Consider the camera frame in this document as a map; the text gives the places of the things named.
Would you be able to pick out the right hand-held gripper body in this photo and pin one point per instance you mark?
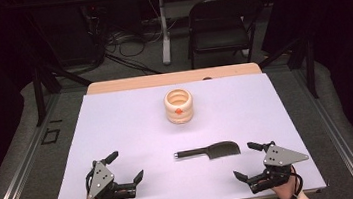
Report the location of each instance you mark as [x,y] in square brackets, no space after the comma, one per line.
[280,158]

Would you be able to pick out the white desk with metal leg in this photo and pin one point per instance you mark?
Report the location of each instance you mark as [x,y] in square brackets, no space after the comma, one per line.
[165,43]

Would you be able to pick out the black spatula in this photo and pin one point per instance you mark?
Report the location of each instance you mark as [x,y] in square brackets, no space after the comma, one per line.
[217,150]

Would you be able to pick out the wooden table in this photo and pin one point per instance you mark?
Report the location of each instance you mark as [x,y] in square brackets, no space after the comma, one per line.
[162,79]

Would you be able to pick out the black metal stand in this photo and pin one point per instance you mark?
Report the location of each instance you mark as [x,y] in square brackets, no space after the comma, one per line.
[39,95]
[310,67]

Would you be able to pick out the black folding chair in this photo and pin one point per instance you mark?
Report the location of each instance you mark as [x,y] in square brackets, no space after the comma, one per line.
[221,37]

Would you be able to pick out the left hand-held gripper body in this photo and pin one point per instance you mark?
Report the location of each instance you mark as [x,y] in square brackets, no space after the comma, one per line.
[101,180]

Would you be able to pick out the person's right hand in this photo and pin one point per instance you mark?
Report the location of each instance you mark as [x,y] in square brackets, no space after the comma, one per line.
[285,189]

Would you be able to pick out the cream ribbed knife holder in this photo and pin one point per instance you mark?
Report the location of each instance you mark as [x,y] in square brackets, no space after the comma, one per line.
[179,111]

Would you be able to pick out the white table cover sheet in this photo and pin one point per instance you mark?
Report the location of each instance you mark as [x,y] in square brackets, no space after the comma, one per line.
[168,137]

